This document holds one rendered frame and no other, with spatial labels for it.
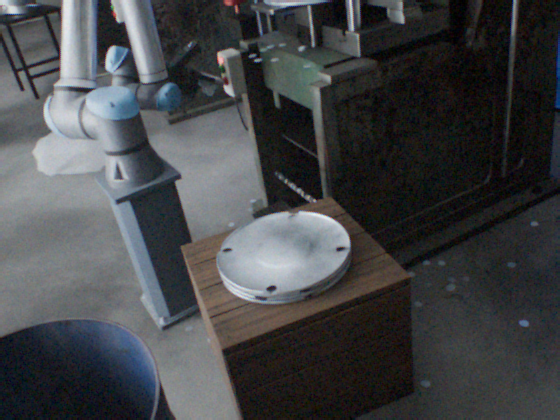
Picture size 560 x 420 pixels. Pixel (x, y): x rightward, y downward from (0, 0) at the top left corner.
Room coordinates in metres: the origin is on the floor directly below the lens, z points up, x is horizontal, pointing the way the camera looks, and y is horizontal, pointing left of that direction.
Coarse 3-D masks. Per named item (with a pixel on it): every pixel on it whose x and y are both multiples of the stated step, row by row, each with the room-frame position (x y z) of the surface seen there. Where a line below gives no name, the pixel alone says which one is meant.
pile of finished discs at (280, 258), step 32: (256, 224) 1.07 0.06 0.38; (288, 224) 1.04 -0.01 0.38; (320, 224) 1.02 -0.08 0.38; (224, 256) 0.96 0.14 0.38; (256, 256) 0.94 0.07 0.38; (288, 256) 0.91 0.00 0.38; (320, 256) 0.90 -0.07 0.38; (256, 288) 0.83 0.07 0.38; (288, 288) 0.82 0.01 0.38; (320, 288) 0.82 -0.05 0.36
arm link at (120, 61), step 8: (112, 48) 1.56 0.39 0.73; (120, 48) 1.56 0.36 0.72; (128, 48) 1.58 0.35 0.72; (112, 56) 1.53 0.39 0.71; (120, 56) 1.54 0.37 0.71; (128, 56) 1.55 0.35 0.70; (112, 64) 1.53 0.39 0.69; (120, 64) 1.53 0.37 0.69; (128, 64) 1.54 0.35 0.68; (112, 72) 1.54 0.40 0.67; (120, 72) 1.53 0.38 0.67; (128, 72) 1.53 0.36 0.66; (136, 72) 1.54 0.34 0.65
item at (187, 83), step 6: (168, 66) 1.59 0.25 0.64; (168, 72) 1.60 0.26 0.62; (180, 72) 1.62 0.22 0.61; (186, 72) 1.61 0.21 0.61; (198, 72) 1.62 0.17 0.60; (168, 78) 1.61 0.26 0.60; (174, 78) 1.61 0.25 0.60; (180, 78) 1.62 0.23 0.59; (186, 78) 1.60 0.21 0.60; (192, 78) 1.61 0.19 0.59; (180, 84) 1.61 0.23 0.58; (186, 84) 1.60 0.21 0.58; (192, 84) 1.61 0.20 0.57; (186, 90) 1.60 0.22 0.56; (192, 90) 1.61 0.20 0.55; (186, 96) 1.60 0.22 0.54; (192, 96) 1.61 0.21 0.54
